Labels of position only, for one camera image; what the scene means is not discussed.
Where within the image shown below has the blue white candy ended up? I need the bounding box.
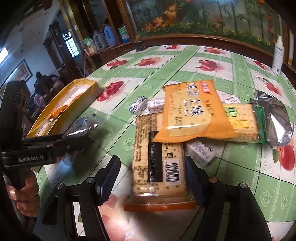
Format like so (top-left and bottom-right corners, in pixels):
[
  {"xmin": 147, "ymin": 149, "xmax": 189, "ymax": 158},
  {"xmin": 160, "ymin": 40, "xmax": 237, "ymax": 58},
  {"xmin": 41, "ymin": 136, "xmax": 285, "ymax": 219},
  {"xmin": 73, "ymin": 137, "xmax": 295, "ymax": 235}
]
[{"xmin": 128, "ymin": 96, "xmax": 148, "ymax": 115}]

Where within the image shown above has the green cracker pack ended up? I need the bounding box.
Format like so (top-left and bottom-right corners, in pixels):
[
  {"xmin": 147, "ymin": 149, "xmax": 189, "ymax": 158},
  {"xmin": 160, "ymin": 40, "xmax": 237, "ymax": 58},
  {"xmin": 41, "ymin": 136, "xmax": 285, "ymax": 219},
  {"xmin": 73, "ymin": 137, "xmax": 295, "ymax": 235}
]
[{"xmin": 223, "ymin": 103, "xmax": 267, "ymax": 144}]

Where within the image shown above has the orange biscuit packet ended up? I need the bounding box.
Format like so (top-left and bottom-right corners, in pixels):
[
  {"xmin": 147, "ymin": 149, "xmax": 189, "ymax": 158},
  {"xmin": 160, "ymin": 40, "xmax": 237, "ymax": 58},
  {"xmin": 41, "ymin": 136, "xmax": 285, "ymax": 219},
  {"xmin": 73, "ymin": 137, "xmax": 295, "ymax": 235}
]
[{"xmin": 153, "ymin": 80, "xmax": 237, "ymax": 143}]

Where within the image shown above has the person's left hand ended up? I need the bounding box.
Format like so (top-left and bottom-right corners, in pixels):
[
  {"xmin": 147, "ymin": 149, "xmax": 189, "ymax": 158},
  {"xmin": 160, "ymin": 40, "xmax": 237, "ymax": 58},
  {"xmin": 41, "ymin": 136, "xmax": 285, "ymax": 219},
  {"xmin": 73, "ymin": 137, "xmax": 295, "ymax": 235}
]
[{"xmin": 6, "ymin": 171, "xmax": 40, "ymax": 217}]

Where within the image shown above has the yellow cardboard box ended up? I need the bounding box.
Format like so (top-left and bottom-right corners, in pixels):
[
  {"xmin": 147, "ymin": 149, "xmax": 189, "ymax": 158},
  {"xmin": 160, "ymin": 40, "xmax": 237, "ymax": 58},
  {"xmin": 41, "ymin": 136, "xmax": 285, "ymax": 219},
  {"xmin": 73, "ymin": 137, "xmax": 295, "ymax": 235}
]
[{"xmin": 26, "ymin": 78, "xmax": 103, "ymax": 138}]

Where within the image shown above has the white wrapped candy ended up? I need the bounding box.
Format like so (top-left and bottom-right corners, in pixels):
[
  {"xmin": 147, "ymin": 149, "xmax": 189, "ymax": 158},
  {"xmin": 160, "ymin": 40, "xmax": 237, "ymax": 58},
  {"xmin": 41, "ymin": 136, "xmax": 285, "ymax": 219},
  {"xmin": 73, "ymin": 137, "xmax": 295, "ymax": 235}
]
[{"xmin": 185, "ymin": 138, "xmax": 225, "ymax": 167}]

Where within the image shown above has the green patterned tablecloth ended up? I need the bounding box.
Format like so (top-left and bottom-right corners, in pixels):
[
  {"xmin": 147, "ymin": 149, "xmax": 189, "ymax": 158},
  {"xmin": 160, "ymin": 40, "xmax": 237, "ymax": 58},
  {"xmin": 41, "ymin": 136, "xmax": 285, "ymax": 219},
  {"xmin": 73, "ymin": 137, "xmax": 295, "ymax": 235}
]
[{"xmin": 34, "ymin": 44, "xmax": 296, "ymax": 241}]

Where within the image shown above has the white pink candy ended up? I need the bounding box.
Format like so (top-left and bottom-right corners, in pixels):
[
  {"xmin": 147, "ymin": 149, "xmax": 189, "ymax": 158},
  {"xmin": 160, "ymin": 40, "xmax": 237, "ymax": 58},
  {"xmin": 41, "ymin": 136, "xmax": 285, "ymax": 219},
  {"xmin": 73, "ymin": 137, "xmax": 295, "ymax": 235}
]
[{"xmin": 147, "ymin": 98, "xmax": 165, "ymax": 113}]

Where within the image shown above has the silver foil snack bag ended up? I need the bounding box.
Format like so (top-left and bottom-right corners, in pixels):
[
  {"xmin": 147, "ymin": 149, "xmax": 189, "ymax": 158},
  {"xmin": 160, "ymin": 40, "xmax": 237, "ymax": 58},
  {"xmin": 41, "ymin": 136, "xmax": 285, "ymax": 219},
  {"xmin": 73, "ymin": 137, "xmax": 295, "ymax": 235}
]
[{"xmin": 249, "ymin": 90, "xmax": 294, "ymax": 147}]

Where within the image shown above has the clear plastic jug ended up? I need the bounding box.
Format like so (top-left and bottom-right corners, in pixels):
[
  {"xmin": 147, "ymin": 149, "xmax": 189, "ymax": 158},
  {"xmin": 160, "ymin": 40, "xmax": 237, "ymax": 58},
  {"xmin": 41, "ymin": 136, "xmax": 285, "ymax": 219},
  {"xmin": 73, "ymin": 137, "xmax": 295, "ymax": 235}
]
[{"xmin": 93, "ymin": 30, "xmax": 106, "ymax": 49}]

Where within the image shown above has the blue water jug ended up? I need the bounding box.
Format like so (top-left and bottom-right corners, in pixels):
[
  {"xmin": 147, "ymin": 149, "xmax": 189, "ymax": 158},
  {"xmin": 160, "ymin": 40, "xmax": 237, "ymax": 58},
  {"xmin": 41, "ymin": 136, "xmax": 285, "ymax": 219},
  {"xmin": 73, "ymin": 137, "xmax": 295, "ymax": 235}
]
[{"xmin": 103, "ymin": 25, "xmax": 117, "ymax": 47}]

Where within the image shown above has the small dark box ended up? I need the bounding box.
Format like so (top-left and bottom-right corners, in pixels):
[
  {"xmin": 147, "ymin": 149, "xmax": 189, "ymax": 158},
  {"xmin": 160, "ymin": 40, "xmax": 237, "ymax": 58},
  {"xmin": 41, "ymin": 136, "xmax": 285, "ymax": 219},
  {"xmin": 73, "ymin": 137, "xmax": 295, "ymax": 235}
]
[{"xmin": 134, "ymin": 40, "xmax": 146, "ymax": 52}]

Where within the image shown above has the white spray bottle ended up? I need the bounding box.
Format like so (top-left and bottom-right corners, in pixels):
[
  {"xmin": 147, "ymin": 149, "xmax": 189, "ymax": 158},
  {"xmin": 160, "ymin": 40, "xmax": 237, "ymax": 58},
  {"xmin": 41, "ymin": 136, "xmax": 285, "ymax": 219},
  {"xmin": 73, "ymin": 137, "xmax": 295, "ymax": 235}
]
[{"xmin": 271, "ymin": 35, "xmax": 285, "ymax": 75}]

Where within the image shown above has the wooden framed floral screen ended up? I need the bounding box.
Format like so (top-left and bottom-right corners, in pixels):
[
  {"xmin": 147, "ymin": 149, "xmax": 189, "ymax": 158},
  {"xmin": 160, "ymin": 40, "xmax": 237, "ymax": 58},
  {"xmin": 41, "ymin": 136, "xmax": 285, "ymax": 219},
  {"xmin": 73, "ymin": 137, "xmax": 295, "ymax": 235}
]
[{"xmin": 115, "ymin": 1, "xmax": 295, "ymax": 69}]

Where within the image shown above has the framed wall picture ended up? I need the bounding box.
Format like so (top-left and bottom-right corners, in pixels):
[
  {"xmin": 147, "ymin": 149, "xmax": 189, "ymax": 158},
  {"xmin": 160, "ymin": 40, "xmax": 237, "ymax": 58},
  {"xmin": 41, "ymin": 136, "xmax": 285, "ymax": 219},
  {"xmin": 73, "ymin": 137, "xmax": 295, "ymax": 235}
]
[{"xmin": 1, "ymin": 59, "xmax": 33, "ymax": 99}]

